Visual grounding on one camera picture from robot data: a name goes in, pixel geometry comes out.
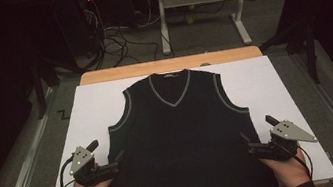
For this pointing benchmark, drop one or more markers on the person's right hand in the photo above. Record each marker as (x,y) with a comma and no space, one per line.
(290,171)

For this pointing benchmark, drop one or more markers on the wooden table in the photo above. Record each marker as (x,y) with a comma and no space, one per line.
(137,70)

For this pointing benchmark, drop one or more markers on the yellow-green tennis ball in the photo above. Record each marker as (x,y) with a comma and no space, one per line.
(190,21)
(191,7)

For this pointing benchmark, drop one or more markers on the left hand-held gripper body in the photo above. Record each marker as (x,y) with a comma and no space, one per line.
(81,161)

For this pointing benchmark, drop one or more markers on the dark sleeveless knit vest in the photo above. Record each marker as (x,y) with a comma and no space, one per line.
(179,145)

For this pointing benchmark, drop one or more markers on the white board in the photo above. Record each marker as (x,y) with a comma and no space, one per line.
(91,119)

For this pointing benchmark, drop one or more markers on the black stand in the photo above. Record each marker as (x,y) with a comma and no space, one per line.
(43,82)

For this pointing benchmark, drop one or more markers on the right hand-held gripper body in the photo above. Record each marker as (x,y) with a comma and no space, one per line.
(287,133)

